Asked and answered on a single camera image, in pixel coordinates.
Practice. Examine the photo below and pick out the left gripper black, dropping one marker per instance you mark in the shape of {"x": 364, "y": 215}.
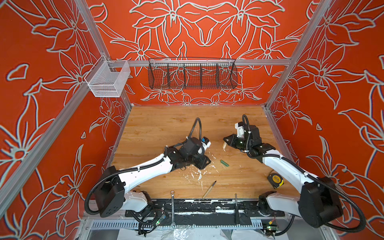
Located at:
{"x": 202, "y": 160}

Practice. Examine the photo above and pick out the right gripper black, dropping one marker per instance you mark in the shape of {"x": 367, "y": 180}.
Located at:
{"x": 231, "y": 142}

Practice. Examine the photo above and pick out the green pen cap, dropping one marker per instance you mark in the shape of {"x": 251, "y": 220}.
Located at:
{"x": 224, "y": 163}

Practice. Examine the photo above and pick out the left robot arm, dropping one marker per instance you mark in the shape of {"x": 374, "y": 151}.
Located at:
{"x": 114, "y": 190}

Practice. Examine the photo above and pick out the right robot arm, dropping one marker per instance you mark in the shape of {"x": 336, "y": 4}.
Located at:
{"x": 319, "y": 201}

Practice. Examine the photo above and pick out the silver wrench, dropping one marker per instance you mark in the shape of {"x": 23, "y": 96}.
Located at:
{"x": 173, "y": 223}

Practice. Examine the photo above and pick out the black clamp bar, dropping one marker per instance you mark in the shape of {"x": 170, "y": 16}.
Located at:
{"x": 237, "y": 214}

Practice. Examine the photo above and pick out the yellow black tape measure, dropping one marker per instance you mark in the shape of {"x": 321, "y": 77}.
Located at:
{"x": 275, "y": 180}

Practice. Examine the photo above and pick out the clear plastic bin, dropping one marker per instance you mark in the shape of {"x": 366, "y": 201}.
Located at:
{"x": 107, "y": 79}

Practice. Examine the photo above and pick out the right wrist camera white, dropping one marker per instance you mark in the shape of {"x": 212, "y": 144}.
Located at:
{"x": 240, "y": 129}

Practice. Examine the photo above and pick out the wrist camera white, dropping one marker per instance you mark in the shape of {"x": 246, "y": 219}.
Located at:
{"x": 206, "y": 143}
{"x": 240, "y": 129}

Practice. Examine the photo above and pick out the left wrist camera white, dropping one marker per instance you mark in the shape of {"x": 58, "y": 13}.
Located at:
{"x": 206, "y": 143}

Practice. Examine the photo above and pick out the black mounting base plate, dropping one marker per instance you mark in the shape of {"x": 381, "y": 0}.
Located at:
{"x": 204, "y": 211}

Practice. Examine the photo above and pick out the grey slotted cable duct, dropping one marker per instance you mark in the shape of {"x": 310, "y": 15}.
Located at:
{"x": 134, "y": 225}

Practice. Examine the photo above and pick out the black wire basket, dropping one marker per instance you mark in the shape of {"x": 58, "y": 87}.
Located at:
{"x": 192, "y": 74}

